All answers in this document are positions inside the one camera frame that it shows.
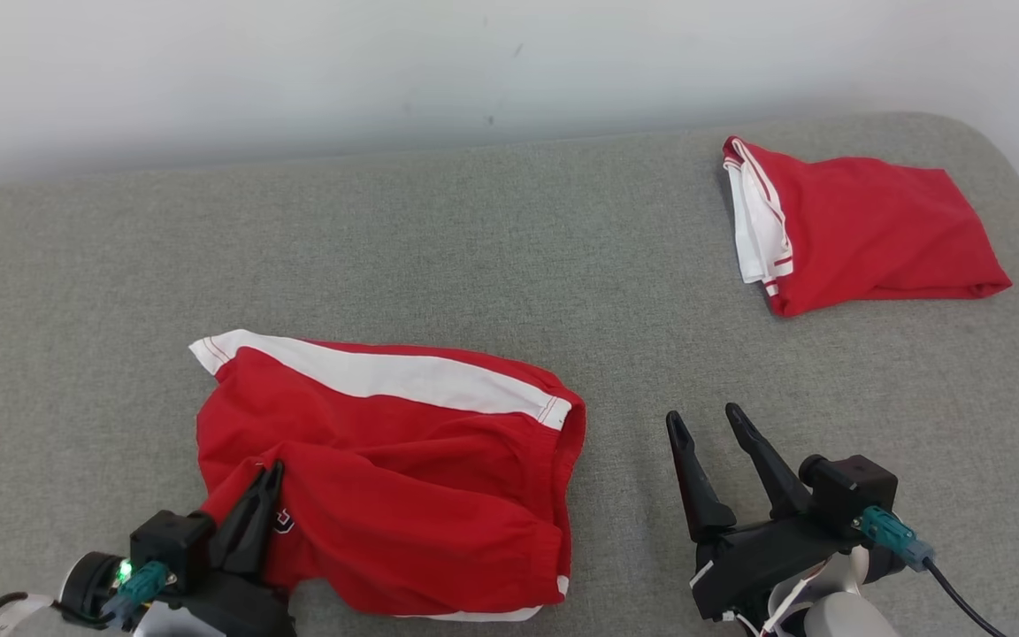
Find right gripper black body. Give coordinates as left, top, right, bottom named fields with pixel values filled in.
left=691, top=512, right=870, bottom=621

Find red shorts with white stripe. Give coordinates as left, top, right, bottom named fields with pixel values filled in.
left=188, top=328, right=588, bottom=622

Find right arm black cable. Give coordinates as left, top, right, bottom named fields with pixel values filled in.
left=920, top=557, right=1011, bottom=637

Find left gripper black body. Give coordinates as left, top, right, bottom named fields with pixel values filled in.
left=133, top=569, right=299, bottom=637

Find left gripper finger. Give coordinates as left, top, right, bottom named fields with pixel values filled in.
left=208, top=467, right=269, bottom=578
left=239, top=460, right=286, bottom=582

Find red jersey with white sleeves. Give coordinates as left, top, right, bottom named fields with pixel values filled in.
left=721, top=134, right=1014, bottom=319

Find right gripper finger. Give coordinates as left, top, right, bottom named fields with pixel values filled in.
left=665, top=411, right=739, bottom=543
left=724, top=403, right=812, bottom=522

